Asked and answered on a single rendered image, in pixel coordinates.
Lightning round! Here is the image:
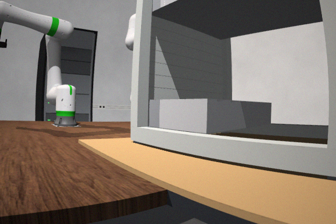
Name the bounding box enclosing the tan flat board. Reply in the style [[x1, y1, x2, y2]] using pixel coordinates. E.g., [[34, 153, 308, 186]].
[[78, 138, 336, 224]]

